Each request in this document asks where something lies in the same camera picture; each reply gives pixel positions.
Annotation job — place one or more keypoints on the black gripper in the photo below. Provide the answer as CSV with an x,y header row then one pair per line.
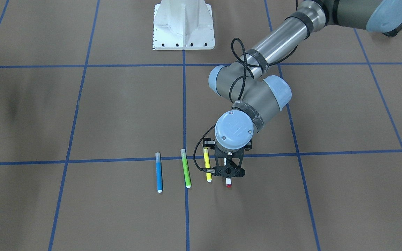
x,y
207,143

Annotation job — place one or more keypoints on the red marker pen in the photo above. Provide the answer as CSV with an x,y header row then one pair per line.
x,y
227,180

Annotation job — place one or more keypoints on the blue marker pen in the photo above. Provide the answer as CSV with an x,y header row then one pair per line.
x,y
158,168

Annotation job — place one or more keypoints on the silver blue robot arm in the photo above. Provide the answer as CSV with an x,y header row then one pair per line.
x,y
257,100

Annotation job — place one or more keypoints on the yellow marker pen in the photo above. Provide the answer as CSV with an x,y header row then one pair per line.
x,y
207,164

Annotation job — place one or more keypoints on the green marker pen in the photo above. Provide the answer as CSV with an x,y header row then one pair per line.
x,y
185,168

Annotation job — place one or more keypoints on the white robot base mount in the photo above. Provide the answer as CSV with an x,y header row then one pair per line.
x,y
183,25

